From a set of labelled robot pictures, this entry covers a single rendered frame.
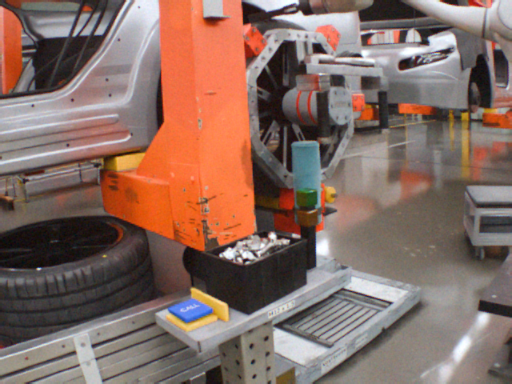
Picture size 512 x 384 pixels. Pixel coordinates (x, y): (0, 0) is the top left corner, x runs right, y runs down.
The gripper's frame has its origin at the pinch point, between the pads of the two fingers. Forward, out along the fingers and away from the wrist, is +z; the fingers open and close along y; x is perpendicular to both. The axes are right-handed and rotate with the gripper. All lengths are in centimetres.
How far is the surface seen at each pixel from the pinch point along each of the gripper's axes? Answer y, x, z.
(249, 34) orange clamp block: -20.8, -4.2, -3.3
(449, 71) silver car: 245, -90, -72
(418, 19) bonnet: 361, -52, -52
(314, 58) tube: -24.7, -15.3, -22.3
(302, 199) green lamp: -57, -43, -19
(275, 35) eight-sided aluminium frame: -10.8, -7.3, -7.9
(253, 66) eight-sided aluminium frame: -22.9, -14.1, -2.4
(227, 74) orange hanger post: -51, -10, -7
